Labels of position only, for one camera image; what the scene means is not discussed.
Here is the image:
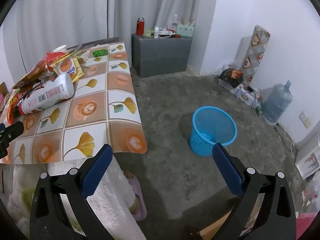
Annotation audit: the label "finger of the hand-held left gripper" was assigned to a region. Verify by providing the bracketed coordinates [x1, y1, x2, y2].
[0, 121, 25, 159]

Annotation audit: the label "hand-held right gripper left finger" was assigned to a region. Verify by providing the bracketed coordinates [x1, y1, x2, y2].
[29, 144, 113, 240]

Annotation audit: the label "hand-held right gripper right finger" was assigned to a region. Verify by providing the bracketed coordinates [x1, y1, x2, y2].
[212, 142, 297, 240]

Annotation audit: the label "blue plastic basket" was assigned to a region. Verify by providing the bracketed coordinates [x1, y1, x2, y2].
[189, 106, 237, 157]

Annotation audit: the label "red yellow printed packet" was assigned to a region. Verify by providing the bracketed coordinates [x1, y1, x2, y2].
[6, 81, 68, 125]

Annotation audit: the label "white fluffy blanket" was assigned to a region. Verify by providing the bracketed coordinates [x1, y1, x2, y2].
[0, 154, 147, 240]

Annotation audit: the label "white plastic bottle pink label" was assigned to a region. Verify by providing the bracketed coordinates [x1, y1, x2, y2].
[18, 73, 75, 116]

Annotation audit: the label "pink slipper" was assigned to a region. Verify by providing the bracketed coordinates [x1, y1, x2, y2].
[122, 170, 147, 221]

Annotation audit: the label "brown cardboard sheet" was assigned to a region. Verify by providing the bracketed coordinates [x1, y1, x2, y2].
[185, 209, 262, 240]

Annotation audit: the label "red snack packet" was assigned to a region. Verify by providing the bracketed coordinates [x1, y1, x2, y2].
[11, 51, 68, 90]

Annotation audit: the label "ginkgo patterned tablecloth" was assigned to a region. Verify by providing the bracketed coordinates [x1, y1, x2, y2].
[0, 41, 148, 165]

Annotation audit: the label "white patterned box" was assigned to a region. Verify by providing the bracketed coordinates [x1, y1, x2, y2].
[219, 79, 262, 105]

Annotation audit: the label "white printed box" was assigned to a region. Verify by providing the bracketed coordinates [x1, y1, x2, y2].
[295, 140, 320, 179]

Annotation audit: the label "yellow snack packet white label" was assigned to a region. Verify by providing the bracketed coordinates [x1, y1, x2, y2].
[49, 53, 85, 82]

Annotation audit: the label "large water jug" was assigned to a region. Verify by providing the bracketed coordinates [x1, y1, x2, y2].
[264, 80, 293, 123]

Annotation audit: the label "dark printed box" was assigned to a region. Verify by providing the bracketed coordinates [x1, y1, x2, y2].
[219, 68, 244, 88]

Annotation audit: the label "tall patterned box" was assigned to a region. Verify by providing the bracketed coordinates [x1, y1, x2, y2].
[241, 25, 271, 83]

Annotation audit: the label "grey cabinet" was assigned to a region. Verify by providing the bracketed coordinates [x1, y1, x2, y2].
[132, 33, 193, 78]

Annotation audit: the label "grey curtain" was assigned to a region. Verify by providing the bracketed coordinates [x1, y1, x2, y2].
[2, 0, 220, 74]

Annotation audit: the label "green desk calendar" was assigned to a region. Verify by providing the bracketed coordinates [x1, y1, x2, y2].
[176, 24, 195, 38]

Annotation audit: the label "red thermos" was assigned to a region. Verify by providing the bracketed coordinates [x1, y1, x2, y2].
[136, 17, 145, 36]

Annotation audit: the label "white cable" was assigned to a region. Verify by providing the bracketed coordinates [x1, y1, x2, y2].
[274, 122, 297, 158]

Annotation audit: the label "tangled cables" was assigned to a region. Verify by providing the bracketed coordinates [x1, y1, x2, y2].
[246, 85, 266, 117]

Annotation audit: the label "white wall socket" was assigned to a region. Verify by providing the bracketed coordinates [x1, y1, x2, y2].
[299, 112, 312, 128]

